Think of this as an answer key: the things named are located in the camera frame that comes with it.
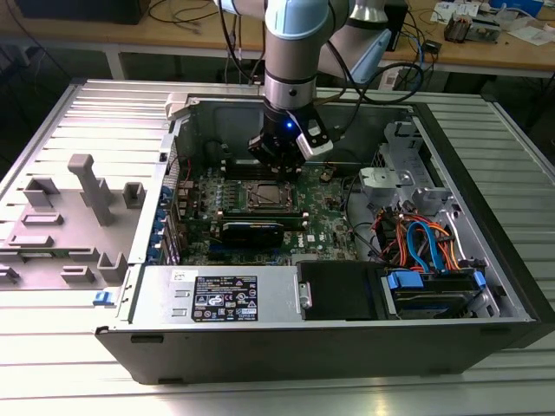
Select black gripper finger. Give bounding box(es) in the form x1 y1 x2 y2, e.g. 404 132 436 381
285 146 307 174
247 136 288 174

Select metal socket cover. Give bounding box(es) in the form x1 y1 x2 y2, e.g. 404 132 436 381
247 180 297 210

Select black RAM slot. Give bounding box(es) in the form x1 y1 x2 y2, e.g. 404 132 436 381
222 158 261 171
224 166 303 180

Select black plastic disk bay cover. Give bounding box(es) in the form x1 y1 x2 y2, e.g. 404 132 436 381
297 262 385 322

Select green motherboard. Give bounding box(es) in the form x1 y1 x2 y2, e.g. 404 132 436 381
175 166 361 268

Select green RAM stick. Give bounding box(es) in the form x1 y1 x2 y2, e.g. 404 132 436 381
220 214 312 230

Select black graphics card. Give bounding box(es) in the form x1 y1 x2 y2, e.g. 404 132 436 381
220 220 287 250

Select silver metal disk bay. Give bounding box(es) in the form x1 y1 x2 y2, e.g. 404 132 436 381
357 120 457 218

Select black upright device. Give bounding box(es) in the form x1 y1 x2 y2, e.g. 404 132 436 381
384 0 409 53

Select silver power supply unit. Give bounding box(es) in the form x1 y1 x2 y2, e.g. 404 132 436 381
129 264 304 324

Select black open PC case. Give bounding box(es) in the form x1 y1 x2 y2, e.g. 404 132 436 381
94 88 555 387

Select hard disk in blue carrier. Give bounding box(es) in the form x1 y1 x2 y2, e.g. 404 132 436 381
381 268 487 320

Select copper coil component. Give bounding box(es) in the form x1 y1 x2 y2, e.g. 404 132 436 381
444 11 473 43

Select white printed card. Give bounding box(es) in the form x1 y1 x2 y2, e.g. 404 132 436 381
431 0 480 23

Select wooden desk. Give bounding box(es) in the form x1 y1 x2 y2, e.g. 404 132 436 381
0 0 555 81

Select grey parts rack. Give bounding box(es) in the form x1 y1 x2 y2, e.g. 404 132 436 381
0 153 147 291

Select green circuit device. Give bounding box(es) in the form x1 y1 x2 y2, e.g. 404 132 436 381
470 16 505 44

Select black box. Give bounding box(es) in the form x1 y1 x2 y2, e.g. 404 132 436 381
16 0 151 26

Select white paper sheets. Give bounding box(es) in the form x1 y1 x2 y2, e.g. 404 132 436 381
506 24 555 47

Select blue plastic box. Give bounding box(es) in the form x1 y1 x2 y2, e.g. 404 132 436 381
489 0 545 14

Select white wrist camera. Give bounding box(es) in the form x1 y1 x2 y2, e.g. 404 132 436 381
295 109 335 159

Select thin red wire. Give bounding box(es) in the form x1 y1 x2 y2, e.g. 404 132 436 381
167 156 193 185

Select black camera cable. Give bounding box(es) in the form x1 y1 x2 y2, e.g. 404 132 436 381
315 25 425 131

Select blue desk cable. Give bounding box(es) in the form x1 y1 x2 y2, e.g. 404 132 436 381
409 32 428 86

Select blue wire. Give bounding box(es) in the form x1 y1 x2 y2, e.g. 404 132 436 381
406 220 447 274

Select orange wire bundle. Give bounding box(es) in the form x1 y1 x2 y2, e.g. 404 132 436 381
375 207 465 272

